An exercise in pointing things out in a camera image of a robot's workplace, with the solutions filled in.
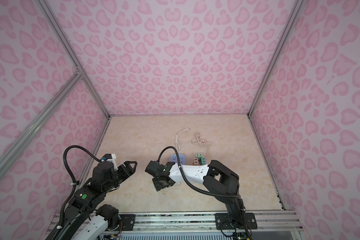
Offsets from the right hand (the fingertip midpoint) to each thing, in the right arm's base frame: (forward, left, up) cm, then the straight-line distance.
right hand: (158, 185), depth 82 cm
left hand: (+5, +9, +15) cm, 18 cm away
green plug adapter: (+16, -23, +4) cm, 28 cm away
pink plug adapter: (+13, -20, +3) cm, 24 cm away
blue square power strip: (+17, -7, 0) cm, 18 cm away
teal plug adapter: (+13, -25, +3) cm, 29 cm away
